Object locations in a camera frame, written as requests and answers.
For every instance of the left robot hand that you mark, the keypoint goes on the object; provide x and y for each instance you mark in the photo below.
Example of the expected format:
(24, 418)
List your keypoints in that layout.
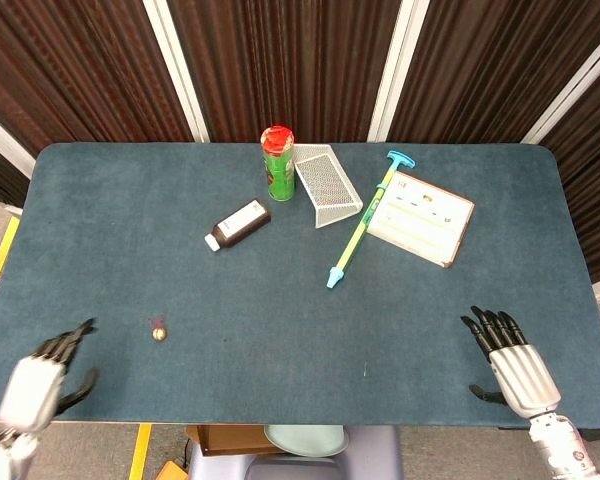
(37, 385)

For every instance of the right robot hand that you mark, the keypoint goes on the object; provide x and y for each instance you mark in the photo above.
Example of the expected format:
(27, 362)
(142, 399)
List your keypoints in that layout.
(522, 372)

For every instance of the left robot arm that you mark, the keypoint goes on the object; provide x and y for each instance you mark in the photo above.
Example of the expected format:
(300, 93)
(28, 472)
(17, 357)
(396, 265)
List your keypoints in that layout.
(7, 455)

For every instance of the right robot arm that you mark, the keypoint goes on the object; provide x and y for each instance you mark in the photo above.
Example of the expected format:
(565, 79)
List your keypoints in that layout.
(562, 447)

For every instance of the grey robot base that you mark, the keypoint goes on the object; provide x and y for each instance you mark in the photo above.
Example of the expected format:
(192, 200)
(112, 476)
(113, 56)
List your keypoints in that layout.
(305, 460)

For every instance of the orange object on floor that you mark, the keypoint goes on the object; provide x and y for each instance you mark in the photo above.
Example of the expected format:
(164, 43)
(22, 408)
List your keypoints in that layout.
(172, 471)

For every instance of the brown cardboard box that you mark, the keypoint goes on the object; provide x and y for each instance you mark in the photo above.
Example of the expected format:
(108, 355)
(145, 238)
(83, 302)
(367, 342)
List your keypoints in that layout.
(230, 440)

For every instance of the teal yellow toy pump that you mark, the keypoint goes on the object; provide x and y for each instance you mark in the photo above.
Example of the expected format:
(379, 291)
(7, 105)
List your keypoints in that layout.
(367, 217)

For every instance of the pale green round plate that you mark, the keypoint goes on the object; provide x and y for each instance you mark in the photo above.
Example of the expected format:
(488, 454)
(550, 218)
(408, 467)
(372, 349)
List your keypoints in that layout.
(307, 440)

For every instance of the blue felt table cover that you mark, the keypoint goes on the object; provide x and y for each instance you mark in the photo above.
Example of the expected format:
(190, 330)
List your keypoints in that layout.
(280, 310)

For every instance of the brown bottle white cap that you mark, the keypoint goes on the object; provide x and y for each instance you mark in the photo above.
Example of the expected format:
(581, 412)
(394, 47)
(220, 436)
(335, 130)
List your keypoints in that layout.
(237, 226)

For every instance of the green can red lid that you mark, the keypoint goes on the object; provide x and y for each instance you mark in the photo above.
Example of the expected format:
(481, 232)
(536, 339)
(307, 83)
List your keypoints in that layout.
(278, 165)

